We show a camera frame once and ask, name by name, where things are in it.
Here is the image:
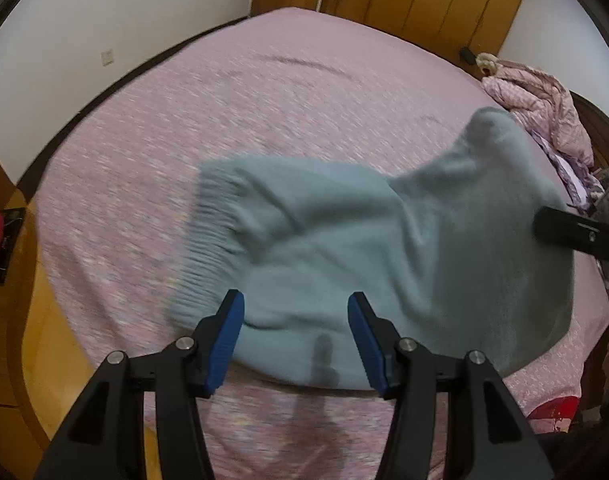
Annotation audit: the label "grey-green knit pants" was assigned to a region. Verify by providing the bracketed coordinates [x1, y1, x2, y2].
[168, 107, 574, 390]

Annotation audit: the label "purple pillow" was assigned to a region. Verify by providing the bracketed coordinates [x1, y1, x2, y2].
[530, 132, 605, 211]

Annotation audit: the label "dark wooden headboard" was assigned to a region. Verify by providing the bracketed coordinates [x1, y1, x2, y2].
[571, 92, 609, 169]

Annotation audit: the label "pink quilted jacket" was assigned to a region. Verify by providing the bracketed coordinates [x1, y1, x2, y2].
[476, 53, 594, 167]

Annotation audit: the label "black bedside stand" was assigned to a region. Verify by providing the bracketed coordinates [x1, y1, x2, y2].
[0, 207, 27, 286]

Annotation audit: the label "pink floral bed sheet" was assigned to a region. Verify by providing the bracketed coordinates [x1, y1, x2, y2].
[38, 9, 609, 479]

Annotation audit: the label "wooden bed frame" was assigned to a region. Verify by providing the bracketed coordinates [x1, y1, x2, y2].
[0, 142, 162, 480]

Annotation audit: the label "white wall socket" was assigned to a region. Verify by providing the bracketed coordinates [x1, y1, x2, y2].
[100, 50, 114, 66]

